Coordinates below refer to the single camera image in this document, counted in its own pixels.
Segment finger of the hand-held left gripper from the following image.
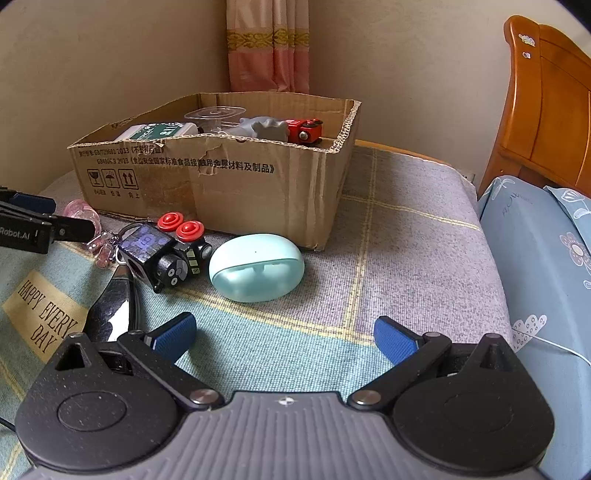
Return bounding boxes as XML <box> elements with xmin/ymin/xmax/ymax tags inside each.
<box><xmin>0</xmin><ymin>187</ymin><xmax>57</xmax><ymax>213</ymax></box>
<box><xmin>0</xmin><ymin>203</ymin><xmax>103</xmax><ymax>243</ymax></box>

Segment pink keychain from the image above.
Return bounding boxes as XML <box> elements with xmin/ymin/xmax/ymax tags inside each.
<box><xmin>65</xmin><ymin>199</ymin><xmax>127</xmax><ymax>268</ymax></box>

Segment white charging cable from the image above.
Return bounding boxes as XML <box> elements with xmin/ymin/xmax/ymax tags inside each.
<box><xmin>512</xmin><ymin>330</ymin><xmax>591</xmax><ymax>363</ymax></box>

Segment black glossy oval case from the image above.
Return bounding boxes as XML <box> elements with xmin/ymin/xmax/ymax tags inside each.
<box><xmin>87</xmin><ymin>265</ymin><xmax>141</xmax><ymax>342</ymax></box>

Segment grey animal toy figure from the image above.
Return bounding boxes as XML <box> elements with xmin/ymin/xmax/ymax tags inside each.
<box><xmin>226</xmin><ymin>116</ymin><xmax>289</xmax><ymax>141</ymax></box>

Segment mint green earbuds case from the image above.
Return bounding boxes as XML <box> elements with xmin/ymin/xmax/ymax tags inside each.
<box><xmin>209</xmin><ymin>233</ymin><xmax>305</xmax><ymax>303</ymax></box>

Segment checked grey and teal blanket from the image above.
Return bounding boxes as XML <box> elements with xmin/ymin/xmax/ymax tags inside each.
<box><xmin>0</xmin><ymin>148</ymin><xmax>515</xmax><ymax>480</ymax></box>

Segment white bottle with green label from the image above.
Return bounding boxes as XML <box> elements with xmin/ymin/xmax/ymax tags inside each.
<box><xmin>113</xmin><ymin>121</ymin><xmax>198</xmax><ymax>144</ymax></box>

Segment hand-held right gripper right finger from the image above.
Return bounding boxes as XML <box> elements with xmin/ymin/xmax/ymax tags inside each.
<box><xmin>346</xmin><ymin>316</ymin><xmax>520</xmax><ymax>413</ymax></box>

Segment wooden bed headboard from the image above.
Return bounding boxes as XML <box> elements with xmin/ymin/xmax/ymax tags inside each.
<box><xmin>478</xmin><ymin>15</ymin><xmax>591</xmax><ymax>197</ymax></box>

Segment blue floral bed sheet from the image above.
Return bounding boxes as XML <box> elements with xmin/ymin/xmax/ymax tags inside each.
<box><xmin>475</xmin><ymin>174</ymin><xmax>591</xmax><ymax>480</ymax></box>

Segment pink curtain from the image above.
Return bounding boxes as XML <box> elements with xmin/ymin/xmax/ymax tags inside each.
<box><xmin>225</xmin><ymin>0</ymin><xmax>311</xmax><ymax>94</ymax></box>

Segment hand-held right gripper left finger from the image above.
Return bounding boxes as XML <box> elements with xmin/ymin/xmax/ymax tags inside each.
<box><xmin>54</xmin><ymin>312</ymin><xmax>225</xmax><ymax>413</ymax></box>

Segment black toy train red buttons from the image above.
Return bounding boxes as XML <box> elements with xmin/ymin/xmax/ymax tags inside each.
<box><xmin>121</xmin><ymin>211</ymin><xmax>213</xmax><ymax>294</ymax></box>

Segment cardboard box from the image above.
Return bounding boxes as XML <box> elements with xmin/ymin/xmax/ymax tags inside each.
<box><xmin>67</xmin><ymin>92</ymin><xmax>362</xmax><ymax>252</ymax></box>

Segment clear plastic container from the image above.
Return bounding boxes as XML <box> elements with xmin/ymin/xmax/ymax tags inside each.
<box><xmin>185</xmin><ymin>106</ymin><xmax>245</xmax><ymax>137</ymax></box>

